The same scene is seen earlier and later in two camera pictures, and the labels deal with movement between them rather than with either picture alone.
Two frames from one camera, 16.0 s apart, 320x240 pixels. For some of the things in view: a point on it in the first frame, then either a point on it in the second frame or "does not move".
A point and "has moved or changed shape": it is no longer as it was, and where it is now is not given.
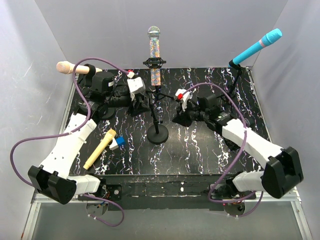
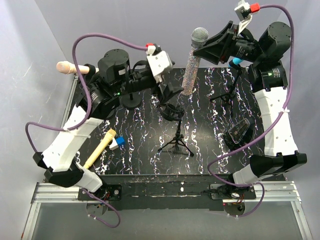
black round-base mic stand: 157,133 has moved or changed shape
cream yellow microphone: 102,146 does not move
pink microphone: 66,68 does not move
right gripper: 181,119 to 214,52
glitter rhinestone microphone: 154,32 to 199,35
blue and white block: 116,143 does not move
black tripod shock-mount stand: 156,93 has moved or changed shape
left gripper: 139,107 to 167,94
